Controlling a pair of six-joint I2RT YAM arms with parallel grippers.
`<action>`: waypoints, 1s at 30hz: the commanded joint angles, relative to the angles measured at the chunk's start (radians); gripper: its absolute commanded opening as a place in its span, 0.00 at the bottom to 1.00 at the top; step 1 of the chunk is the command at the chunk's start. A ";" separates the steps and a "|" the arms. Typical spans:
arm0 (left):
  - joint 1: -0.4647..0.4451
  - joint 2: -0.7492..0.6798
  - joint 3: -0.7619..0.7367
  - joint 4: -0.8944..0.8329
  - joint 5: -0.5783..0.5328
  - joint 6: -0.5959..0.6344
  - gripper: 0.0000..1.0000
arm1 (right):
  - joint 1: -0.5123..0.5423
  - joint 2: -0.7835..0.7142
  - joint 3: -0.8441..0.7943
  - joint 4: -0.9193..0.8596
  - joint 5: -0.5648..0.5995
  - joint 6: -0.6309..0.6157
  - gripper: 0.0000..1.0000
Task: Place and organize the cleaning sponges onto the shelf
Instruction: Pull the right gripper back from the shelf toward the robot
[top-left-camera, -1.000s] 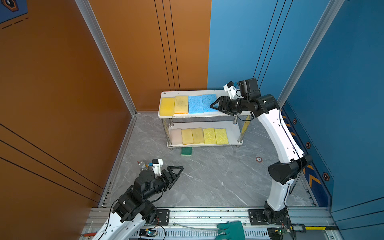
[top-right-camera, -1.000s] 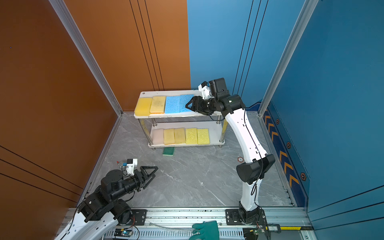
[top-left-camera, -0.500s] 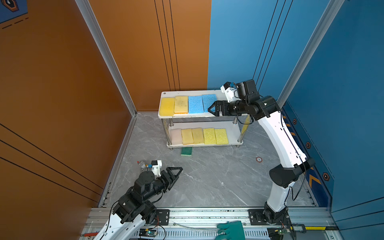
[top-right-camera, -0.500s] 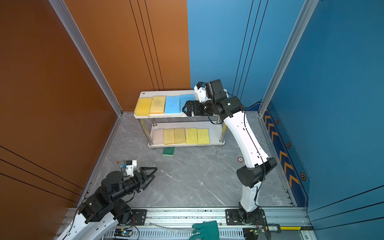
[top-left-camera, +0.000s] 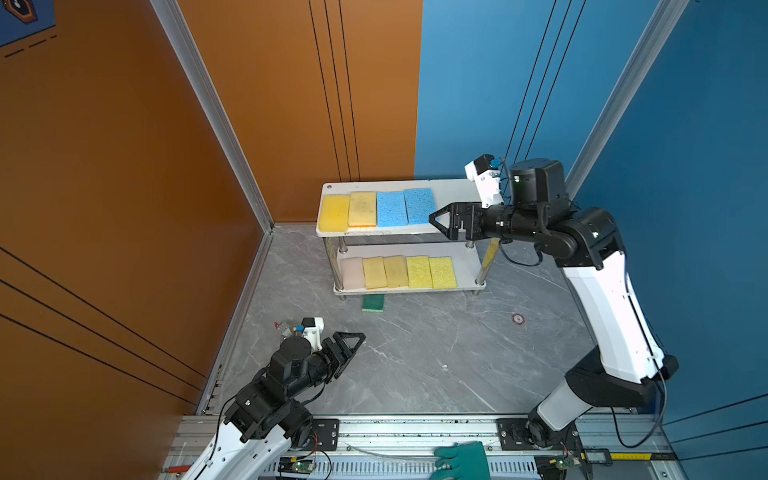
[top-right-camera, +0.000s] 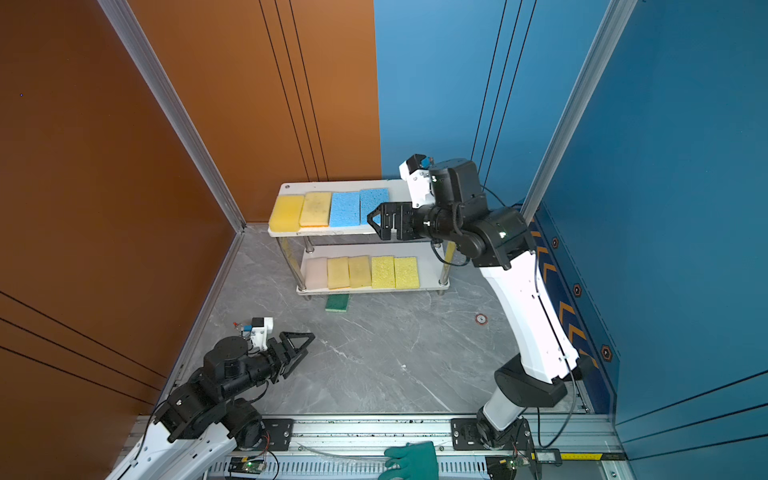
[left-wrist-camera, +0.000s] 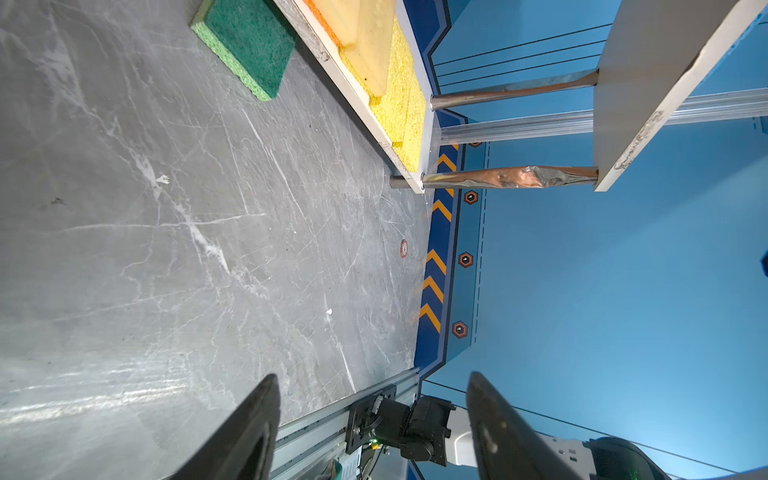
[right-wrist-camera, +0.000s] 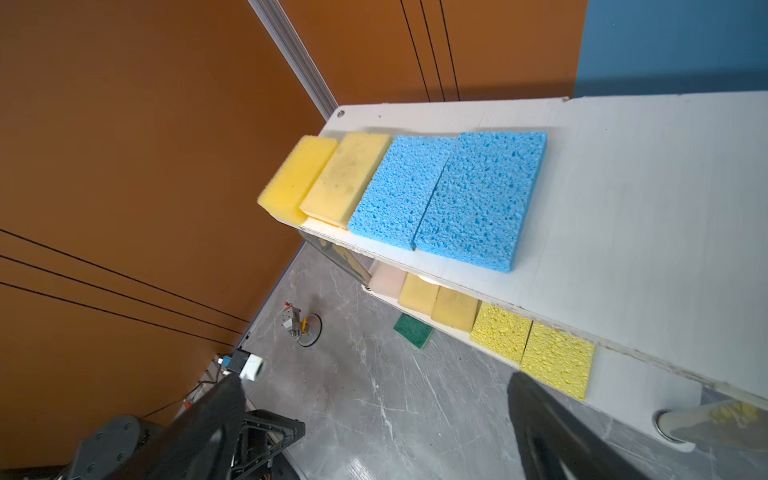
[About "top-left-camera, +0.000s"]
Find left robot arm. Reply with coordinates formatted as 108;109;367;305
184;332;366;479

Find thick yellow sponge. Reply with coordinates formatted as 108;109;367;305
317;195;350;233

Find small circuit board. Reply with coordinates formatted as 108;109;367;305
277;457;317;478
535;456;581;480

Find small circuit board left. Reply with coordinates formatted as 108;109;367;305
277;457;317;478

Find pale pink foam sponge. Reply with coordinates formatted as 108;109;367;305
340;257;365;291

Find yellow-green sponge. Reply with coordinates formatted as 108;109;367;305
406;256;433;290
429;257;458;290

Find yellow foam sponge front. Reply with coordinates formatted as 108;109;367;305
363;257;388;290

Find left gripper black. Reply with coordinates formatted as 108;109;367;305
287;331;365;403

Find blue sponge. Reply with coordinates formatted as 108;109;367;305
376;191;408;228
403;188;437;225

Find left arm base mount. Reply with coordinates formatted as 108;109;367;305
300;417;340;452

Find small circuit board right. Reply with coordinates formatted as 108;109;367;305
535;456;581;480

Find green rubber glove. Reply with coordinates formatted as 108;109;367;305
430;442;491;480

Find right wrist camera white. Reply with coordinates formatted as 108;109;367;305
465;154;504;208

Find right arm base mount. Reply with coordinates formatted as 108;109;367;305
495;417;582;451

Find green scouring sponge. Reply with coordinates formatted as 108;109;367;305
361;294;386;313

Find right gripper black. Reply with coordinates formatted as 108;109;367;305
427;201;542;245

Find white two-tier shelf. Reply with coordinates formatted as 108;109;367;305
315;177;514;298

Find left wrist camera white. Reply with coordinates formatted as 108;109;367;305
293;317;324;351

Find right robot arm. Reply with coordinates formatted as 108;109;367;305
429;155;679;449

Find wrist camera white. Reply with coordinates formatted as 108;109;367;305
293;317;324;351
465;154;504;208

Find red handled tool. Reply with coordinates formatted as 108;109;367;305
161;465;190;477

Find yellow foam sponge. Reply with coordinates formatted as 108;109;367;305
384;256;409;289
363;257;388;290
348;192;377;228

